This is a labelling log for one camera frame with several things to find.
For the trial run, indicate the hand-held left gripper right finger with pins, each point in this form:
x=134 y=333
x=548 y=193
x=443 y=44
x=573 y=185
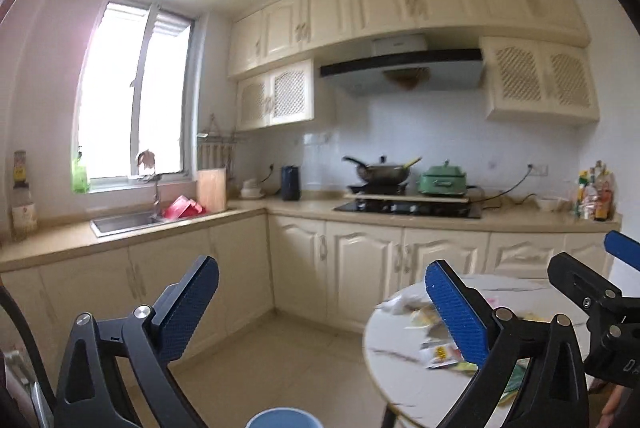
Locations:
x=457 y=313

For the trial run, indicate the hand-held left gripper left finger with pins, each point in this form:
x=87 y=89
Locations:
x=192 y=303

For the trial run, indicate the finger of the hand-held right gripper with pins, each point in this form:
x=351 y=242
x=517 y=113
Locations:
x=575 y=275
x=625 y=249

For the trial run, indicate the gold foil snack packet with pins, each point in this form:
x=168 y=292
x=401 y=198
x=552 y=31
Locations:
x=425 y=315

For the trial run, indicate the silver printed snack packet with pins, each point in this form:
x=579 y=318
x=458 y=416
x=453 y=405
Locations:
x=515 y=383

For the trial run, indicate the blue bin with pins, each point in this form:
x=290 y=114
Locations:
x=282 y=419

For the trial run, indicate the person's right hand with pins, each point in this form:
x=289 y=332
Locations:
x=612 y=408

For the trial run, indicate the white and red printed wrapper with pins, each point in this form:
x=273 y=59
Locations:
x=440 y=354

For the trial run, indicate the yellow green flat wrapper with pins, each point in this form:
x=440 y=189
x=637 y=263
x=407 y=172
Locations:
x=466 y=366

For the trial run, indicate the white crumpled wrapper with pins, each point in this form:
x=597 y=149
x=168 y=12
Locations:
x=400 y=304

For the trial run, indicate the cluster of condiment bottles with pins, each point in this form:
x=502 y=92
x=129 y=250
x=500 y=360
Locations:
x=595 y=198

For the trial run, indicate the white bowl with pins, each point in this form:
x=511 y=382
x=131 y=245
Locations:
x=549 y=204

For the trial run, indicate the round white marble table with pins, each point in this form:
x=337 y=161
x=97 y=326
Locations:
x=400 y=373

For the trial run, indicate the steel sink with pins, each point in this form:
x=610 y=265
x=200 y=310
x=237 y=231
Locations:
x=125 y=223

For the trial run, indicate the wooden cutting board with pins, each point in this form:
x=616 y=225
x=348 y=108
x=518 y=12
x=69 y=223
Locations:
x=211 y=190

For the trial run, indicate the cream kitchen base cabinets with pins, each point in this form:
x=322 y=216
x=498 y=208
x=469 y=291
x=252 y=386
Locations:
x=350 y=268

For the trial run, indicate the black glass stove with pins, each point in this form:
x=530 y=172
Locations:
x=400 y=209

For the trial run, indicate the metal kitchen faucet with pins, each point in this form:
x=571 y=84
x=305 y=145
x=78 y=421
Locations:
x=156 y=188

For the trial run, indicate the long wooden board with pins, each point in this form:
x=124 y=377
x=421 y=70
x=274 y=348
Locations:
x=400 y=196

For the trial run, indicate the green electric pot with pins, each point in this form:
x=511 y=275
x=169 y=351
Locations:
x=442 y=182

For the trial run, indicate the beige kitchen countertop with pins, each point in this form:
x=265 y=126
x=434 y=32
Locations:
x=300 y=208

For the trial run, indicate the black electric kettle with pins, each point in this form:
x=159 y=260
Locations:
x=291 y=183

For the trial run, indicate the dark wok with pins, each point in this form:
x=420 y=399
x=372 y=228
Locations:
x=385 y=173

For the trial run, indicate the hanging utensil rack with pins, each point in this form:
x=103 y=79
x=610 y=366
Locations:
x=220 y=140

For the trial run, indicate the green bottle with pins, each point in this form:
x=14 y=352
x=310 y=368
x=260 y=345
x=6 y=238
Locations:
x=80 y=175

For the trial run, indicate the clear oil bottle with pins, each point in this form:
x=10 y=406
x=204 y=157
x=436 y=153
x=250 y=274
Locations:
x=23 y=215

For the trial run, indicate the wide cream lattice cabinet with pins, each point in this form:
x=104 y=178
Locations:
x=540 y=78

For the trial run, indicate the yellow label bottle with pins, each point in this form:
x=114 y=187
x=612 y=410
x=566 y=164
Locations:
x=20 y=168

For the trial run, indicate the sliding kitchen window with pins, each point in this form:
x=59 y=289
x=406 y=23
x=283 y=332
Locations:
x=115 y=98

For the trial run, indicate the small cream lattice cabinet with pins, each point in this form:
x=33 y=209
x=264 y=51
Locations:
x=280 y=95

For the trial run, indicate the black range hood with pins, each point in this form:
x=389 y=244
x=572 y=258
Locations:
x=400 y=65

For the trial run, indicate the white double wall socket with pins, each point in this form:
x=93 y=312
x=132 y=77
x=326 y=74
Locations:
x=317 y=139

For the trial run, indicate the cream upper wall cabinets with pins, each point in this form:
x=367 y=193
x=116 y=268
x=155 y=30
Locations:
x=380 y=3

